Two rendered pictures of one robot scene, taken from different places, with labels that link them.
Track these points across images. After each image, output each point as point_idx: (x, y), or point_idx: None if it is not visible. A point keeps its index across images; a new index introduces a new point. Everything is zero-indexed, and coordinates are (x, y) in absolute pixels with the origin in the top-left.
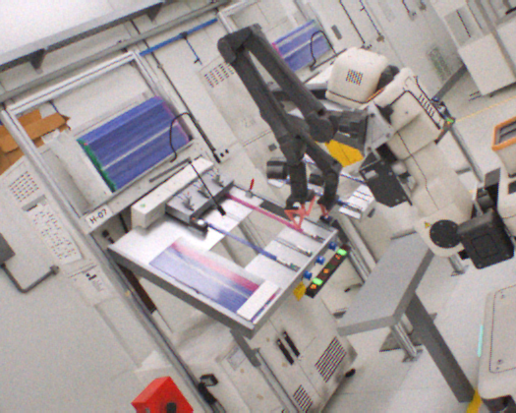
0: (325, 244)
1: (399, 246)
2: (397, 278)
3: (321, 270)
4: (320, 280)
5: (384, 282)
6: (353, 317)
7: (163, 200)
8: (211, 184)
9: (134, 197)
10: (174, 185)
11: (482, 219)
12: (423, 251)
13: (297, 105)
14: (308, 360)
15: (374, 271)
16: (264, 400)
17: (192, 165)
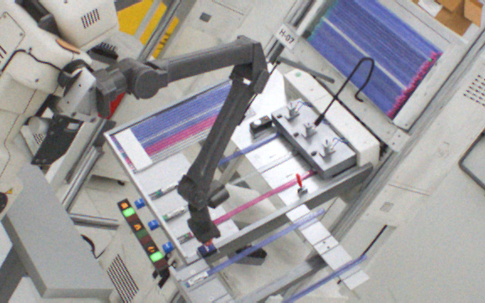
0: (169, 236)
1: (83, 268)
2: (21, 205)
3: (140, 222)
4: (127, 215)
5: (35, 206)
6: (28, 170)
7: (301, 92)
8: (321, 145)
9: (311, 66)
10: (325, 105)
11: None
12: (27, 241)
13: None
14: (156, 301)
15: (74, 231)
16: (129, 237)
17: (274, 66)
